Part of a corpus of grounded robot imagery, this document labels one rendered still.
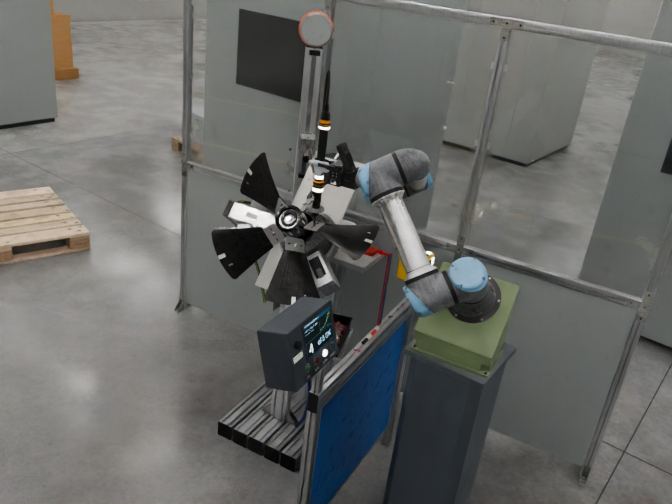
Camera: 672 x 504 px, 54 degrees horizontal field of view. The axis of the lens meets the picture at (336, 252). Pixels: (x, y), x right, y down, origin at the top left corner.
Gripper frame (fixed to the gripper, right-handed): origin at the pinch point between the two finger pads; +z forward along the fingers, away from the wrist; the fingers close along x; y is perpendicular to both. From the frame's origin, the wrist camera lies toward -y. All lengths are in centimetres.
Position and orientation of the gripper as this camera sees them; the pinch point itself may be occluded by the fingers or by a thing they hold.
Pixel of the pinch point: (314, 158)
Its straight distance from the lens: 263.0
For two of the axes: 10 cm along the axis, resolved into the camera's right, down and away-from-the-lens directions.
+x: 4.8, -3.3, 8.1
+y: -1.1, 9.0, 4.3
